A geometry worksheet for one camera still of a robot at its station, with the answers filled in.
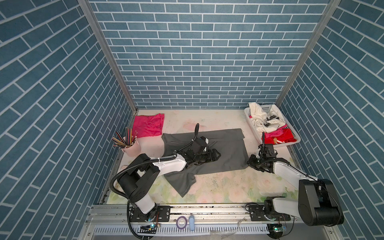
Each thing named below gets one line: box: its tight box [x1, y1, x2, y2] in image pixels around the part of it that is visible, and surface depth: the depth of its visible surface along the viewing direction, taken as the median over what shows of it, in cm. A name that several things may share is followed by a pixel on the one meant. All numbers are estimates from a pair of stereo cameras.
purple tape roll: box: [176, 216, 188, 230], surface depth 72 cm
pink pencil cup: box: [122, 140, 142, 157], surface depth 90 cm
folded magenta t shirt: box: [132, 113, 165, 138], surface depth 110 cm
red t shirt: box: [261, 128, 297, 145], surface depth 97 cm
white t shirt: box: [249, 102, 286, 134], surface depth 108 cm
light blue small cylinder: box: [188, 215, 195, 232], surface depth 71 cm
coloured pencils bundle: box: [111, 127, 138, 149], surface depth 91 cm
